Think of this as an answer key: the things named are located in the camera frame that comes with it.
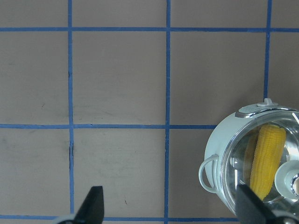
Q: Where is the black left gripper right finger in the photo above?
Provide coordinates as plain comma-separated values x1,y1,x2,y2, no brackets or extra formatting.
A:
235,184,276,224

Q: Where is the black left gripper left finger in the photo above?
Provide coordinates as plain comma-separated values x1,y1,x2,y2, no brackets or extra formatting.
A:
74,186,104,224

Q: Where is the yellow corn cob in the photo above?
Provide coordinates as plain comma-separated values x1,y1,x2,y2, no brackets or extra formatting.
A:
249,124,286,200

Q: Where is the glass pot lid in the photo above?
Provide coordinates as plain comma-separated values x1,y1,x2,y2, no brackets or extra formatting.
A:
217,107,299,217

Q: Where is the pale green cooking pot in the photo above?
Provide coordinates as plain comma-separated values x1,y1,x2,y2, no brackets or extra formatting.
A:
198,98,299,217

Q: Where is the brown paper table mat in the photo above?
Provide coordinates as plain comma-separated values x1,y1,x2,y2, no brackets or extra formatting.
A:
0,0,299,224

